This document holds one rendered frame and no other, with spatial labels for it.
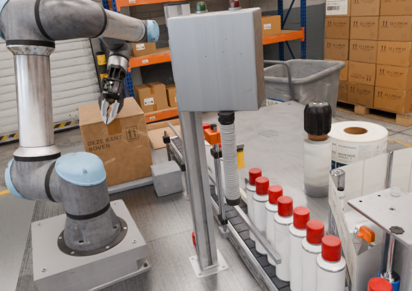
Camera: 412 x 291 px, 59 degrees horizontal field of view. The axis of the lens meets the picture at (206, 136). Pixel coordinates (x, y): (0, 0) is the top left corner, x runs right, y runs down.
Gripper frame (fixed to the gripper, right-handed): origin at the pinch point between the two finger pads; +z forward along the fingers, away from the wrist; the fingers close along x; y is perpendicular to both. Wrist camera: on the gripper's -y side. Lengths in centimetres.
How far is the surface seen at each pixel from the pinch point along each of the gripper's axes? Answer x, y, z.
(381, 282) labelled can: 55, 71, 48
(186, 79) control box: 23, 60, 13
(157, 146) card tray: 18, -50, -11
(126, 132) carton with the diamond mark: 6.6, -7.8, 0.1
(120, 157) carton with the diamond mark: 5.4, -13.7, 8.3
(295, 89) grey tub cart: 126, -132, -108
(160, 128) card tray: 19, -69, -29
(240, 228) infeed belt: 46, 20, 35
